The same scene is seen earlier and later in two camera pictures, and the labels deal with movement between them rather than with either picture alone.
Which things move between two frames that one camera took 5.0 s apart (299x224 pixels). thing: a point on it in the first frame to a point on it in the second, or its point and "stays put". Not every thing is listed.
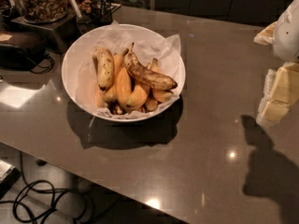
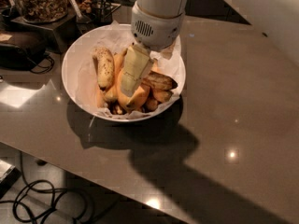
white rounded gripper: x=288 y=32 to x=156 y=32
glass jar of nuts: x=41 y=4 stays put
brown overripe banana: x=145 y=76 stays put
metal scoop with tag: x=78 y=16 stays put
